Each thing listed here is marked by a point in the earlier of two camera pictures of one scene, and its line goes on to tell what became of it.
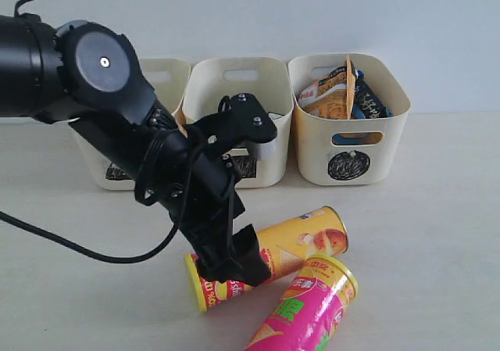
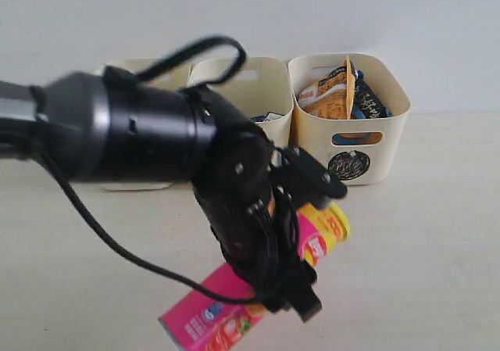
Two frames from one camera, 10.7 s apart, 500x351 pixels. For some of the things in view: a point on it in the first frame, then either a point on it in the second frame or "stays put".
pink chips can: (307, 315) → (205, 320)
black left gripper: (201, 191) → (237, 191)
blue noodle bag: (366, 105) stays put
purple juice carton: (275, 116) stays put
